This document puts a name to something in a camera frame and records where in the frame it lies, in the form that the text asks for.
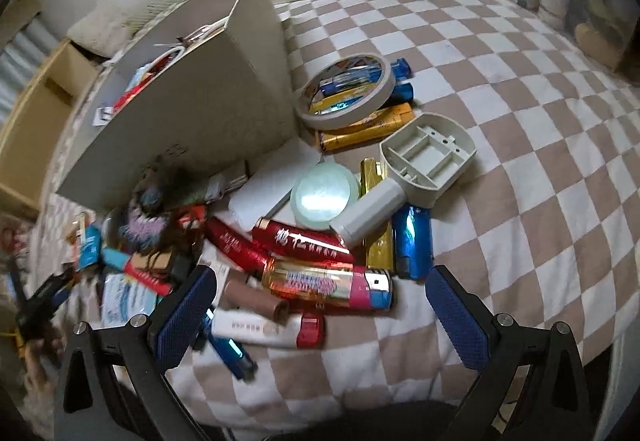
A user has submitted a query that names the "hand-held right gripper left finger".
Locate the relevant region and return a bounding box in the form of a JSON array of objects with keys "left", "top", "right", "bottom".
[{"left": 54, "top": 265, "right": 218, "bottom": 441}]

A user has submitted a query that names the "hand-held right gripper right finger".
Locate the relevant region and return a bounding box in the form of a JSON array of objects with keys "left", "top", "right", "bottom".
[{"left": 425, "top": 265, "right": 596, "bottom": 441}]

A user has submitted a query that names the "grey white curtain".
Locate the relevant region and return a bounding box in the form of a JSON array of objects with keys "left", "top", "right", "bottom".
[{"left": 0, "top": 16, "right": 58, "bottom": 86}]

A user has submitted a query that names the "wooden bedside shelf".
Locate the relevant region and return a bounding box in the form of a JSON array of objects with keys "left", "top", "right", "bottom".
[{"left": 0, "top": 38, "right": 101, "bottom": 222}]

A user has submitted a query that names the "mint green round mirror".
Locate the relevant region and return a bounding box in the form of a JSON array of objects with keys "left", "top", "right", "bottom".
[{"left": 291, "top": 162, "right": 360, "bottom": 223}]

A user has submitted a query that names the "gold lighter with pink cap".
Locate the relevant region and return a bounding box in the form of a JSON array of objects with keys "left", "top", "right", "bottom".
[{"left": 262, "top": 261, "right": 396, "bottom": 314}]

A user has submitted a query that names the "beige tape roll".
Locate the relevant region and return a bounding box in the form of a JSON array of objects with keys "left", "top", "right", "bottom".
[{"left": 294, "top": 53, "right": 393, "bottom": 130}]

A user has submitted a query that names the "purple fuzzy trinket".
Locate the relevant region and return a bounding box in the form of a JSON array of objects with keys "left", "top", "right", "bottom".
[{"left": 127, "top": 208, "right": 173, "bottom": 253}]

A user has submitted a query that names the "white shoe box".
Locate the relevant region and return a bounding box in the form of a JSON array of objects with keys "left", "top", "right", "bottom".
[{"left": 56, "top": 0, "right": 301, "bottom": 214}]

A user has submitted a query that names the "white lighter with red cap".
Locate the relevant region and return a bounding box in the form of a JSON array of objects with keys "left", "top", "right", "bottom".
[{"left": 210, "top": 308, "right": 326, "bottom": 349}]

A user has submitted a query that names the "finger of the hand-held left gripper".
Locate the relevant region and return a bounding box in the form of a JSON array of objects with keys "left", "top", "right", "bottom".
[{"left": 10, "top": 266, "right": 78, "bottom": 357}]

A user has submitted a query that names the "white flat card box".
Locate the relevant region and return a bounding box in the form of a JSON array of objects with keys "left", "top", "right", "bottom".
[{"left": 227, "top": 148, "right": 321, "bottom": 232}]

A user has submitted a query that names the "blue snack packet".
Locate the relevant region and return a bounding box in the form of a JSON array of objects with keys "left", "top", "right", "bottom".
[{"left": 80, "top": 226, "right": 104, "bottom": 268}]

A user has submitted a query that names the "scattered pile of lighters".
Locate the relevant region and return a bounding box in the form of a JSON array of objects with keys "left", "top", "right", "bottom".
[{"left": 75, "top": 56, "right": 436, "bottom": 379}]

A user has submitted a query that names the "white fluffy pillow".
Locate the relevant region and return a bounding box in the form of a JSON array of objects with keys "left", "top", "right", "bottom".
[{"left": 67, "top": 8, "right": 146, "bottom": 59}]

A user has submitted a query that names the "beige plastic handle holder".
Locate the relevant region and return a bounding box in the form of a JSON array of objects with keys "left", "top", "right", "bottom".
[{"left": 334, "top": 113, "right": 476, "bottom": 247}]

